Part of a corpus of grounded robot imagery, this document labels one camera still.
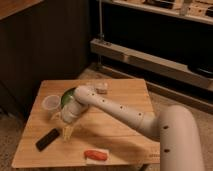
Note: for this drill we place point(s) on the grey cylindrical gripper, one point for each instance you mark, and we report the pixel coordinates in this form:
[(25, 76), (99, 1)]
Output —
[(69, 114)]

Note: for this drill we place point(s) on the black rectangular eraser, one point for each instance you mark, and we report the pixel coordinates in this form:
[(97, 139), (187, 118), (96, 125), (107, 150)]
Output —
[(46, 140)]

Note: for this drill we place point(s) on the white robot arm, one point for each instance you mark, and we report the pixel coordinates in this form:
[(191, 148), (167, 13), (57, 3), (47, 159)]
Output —
[(175, 128)]

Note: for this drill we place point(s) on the wooden folding table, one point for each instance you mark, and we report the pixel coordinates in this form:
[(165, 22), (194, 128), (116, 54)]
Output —
[(95, 129)]

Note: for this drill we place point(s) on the green bowl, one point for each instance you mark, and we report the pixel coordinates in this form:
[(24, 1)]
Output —
[(67, 96)]

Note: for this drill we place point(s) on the white napkin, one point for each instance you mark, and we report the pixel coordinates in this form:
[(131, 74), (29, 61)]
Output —
[(96, 162)]

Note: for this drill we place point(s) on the white packaged box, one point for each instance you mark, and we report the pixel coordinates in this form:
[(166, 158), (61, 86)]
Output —
[(100, 87)]

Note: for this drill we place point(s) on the metal vertical pole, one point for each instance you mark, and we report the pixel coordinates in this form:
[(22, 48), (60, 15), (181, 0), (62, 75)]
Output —
[(101, 34)]

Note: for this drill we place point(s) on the metal shelf beam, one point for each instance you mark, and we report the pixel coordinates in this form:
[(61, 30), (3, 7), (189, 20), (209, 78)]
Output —
[(155, 64)]

